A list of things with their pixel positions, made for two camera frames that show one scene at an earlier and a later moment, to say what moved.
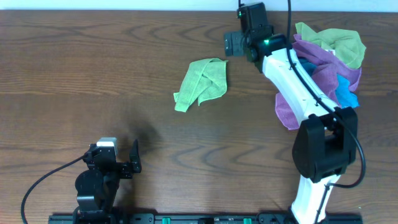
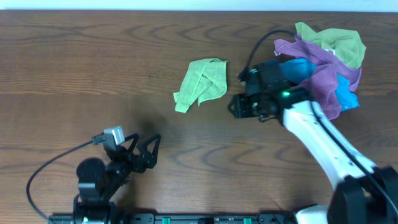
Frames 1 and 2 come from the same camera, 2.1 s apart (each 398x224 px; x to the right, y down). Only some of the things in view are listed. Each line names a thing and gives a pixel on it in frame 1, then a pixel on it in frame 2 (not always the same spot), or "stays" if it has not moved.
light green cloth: [206, 79] stays
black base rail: [205, 218] stays
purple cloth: [326, 67] stays
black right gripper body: [232, 40] to [251, 106]
